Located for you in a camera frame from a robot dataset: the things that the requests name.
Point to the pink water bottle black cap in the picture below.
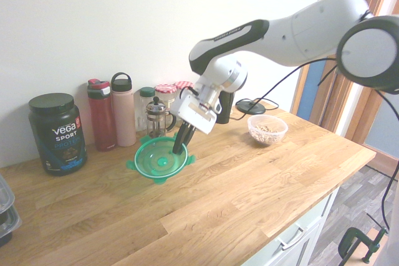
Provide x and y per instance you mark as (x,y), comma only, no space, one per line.
(124,116)

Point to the clear jar green lid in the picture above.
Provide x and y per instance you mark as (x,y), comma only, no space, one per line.
(146,101)

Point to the black Vega protein tub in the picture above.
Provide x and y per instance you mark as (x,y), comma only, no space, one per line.
(57,135)

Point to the tall jar red checkered lid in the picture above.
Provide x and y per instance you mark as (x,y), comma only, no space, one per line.
(166,94)
(184,85)

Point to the black round stand base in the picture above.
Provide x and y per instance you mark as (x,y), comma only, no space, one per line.
(249,107)

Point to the black shaker bottle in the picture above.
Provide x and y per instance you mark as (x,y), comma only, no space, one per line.
(226,110)

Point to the wooden door frame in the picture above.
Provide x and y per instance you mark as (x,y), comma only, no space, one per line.
(346,101)

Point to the green metal clamp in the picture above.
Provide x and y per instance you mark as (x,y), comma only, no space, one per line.
(349,241)

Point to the glass French press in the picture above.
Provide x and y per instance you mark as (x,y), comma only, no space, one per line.
(156,119)

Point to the green round container lid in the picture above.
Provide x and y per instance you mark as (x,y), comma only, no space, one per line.
(149,166)

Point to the clear plastic tray container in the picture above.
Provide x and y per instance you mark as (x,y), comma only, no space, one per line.
(4,194)
(9,222)

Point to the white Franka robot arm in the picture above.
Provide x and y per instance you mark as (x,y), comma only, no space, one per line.
(296,41)

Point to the red water bottle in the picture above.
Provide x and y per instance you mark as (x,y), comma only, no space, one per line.
(101,119)

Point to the clear plastic food container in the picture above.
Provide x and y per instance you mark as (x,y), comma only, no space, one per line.
(267,130)

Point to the pale green cabinet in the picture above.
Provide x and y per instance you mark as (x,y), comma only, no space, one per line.
(299,247)

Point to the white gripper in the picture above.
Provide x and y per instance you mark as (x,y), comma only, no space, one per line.
(193,113)

